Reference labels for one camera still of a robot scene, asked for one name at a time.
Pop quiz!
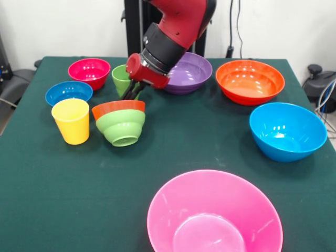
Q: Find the purple bowl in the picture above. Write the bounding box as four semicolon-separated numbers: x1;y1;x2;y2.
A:
162;51;213;95

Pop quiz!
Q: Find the light blue bowl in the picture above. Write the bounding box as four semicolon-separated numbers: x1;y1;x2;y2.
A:
249;102;328;163

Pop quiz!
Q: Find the small dark blue bowl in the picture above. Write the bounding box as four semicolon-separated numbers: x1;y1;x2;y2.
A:
45;81;93;107

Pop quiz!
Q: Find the green cup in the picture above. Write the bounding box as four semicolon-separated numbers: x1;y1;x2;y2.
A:
111;64;140;100

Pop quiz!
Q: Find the floor cable bundle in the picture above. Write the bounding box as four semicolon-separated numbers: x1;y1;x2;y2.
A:
314;78;336;127

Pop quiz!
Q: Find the small crimson bowl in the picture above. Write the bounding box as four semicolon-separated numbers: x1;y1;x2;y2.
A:
68;58;111;91

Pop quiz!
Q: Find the small green bowl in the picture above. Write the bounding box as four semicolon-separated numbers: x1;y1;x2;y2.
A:
95;109;146;147

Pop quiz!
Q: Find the large pink bowl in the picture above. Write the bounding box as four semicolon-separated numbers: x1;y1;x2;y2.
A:
146;170;284;252

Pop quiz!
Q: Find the dark green tablecloth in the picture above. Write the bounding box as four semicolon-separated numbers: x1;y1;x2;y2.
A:
0;56;336;252

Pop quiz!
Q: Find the large orange bowl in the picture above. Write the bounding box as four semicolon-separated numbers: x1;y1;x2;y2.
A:
215;59;286;107

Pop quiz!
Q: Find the black hanging cable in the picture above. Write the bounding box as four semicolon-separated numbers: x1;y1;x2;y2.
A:
225;0;235;59
237;0;245;57

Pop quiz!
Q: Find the yellow cup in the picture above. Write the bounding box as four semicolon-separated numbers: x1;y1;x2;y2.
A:
51;98;90;145

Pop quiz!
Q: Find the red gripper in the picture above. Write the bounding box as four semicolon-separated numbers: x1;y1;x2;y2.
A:
120;53;170;101

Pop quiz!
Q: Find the small orange bowl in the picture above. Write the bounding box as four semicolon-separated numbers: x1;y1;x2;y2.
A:
91;100;146;121

